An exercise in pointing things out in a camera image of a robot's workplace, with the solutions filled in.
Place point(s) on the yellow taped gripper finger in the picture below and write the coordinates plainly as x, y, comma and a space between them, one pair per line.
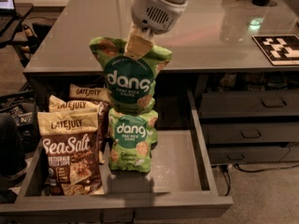
140, 41

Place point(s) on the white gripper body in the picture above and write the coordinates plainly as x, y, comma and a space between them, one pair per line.
154, 12

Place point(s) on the green dang chip bag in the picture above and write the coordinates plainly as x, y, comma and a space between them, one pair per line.
130, 83
132, 138

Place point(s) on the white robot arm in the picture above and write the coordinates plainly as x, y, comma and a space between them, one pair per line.
151, 18

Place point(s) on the back Late July chip bag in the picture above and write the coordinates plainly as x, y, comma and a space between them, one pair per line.
97, 94

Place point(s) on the late july chip bag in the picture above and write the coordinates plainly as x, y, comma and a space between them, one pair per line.
97, 94
100, 103
69, 139

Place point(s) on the grey cabinet with counter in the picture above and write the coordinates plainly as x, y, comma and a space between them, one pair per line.
211, 36

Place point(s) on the middle Late July chip bag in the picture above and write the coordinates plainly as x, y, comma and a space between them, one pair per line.
100, 103

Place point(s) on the front Late July chip bag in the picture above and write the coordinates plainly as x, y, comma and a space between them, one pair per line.
69, 139

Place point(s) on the closed lower right drawer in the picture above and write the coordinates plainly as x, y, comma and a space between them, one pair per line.
253, 153

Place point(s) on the closed drawer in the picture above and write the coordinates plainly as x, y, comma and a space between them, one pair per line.
251, 132
253, 153
244, 104

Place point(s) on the closed middle right drawer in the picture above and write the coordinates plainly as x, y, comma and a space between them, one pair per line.
251, 132

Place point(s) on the open grey top drawer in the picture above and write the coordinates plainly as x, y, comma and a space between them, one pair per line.
180, 183

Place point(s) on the closed upper right drawer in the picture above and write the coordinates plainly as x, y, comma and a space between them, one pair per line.
244, 104

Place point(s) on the black side desk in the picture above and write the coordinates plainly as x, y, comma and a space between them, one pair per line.
23, 10

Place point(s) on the laptop computer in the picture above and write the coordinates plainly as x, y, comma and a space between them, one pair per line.
7, 14

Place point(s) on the black crate with items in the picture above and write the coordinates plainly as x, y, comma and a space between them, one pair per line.
22, 107

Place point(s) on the black white marker tag board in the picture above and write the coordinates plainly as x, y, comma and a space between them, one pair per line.
279, 49

